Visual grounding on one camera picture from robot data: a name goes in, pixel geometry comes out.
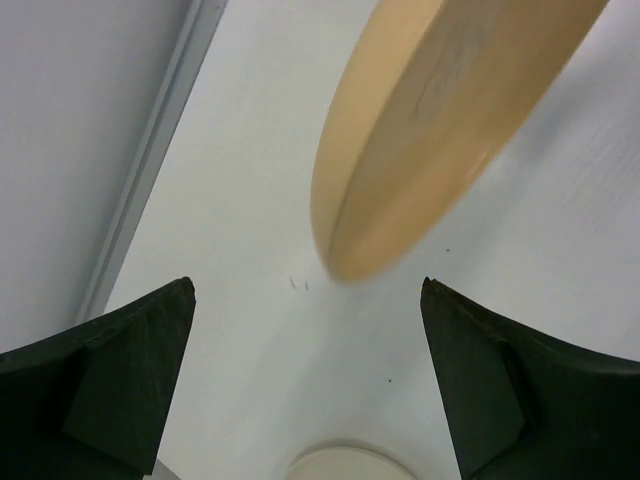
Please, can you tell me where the aluminium frame rail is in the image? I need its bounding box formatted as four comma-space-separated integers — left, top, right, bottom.
74, 0, 227, 325

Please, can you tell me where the cream plastic plate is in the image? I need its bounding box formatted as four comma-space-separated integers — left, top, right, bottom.
284, 441, 416, 480

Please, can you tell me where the orange plastic plate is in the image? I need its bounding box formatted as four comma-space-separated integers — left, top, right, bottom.
310, 1, 605, 282

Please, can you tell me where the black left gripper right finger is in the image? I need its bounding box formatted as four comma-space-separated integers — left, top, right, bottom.
420, 279, 639, 479

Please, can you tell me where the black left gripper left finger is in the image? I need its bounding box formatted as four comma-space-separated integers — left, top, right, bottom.
1, 277, 196, 479

